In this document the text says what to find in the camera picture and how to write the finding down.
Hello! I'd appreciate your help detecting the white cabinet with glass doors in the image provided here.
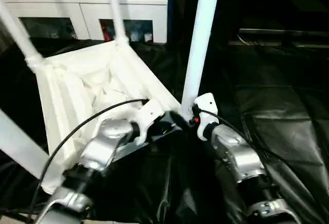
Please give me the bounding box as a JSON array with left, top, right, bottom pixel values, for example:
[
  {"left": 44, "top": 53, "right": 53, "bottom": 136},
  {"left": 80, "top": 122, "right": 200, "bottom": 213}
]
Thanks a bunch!
[{"left": 4, "top": 0, "right": 170, "bottom": 44}]

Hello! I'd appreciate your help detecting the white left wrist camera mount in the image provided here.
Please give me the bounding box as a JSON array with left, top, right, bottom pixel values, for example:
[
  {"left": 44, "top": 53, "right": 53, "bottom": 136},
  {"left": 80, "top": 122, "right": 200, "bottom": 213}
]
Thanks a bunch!
[{"left": 133, "top": 99, "right": 165, "bottom": 144}]

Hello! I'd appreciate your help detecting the black plastic mat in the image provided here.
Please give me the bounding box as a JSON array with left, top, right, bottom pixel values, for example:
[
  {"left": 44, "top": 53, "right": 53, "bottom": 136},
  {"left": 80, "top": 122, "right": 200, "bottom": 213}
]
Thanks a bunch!
[{"left": 0, "top": 38, "right": 329, "bottom": 224}]

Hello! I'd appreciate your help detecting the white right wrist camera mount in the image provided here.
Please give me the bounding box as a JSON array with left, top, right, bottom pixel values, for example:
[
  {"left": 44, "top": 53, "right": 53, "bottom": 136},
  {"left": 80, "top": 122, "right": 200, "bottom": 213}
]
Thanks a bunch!
[{"left": 192, "top": 92, "right": 219, "bottom": 141}]

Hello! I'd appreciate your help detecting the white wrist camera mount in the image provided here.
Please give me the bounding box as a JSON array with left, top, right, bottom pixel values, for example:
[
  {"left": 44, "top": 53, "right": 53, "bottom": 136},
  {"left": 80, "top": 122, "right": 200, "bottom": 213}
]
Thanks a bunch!
[
  {"left": 133, "top": 99, "right": 165, "bottom": 144},
  {"left": 192, "top": 92, "right": 219, "bottom": 141}
]

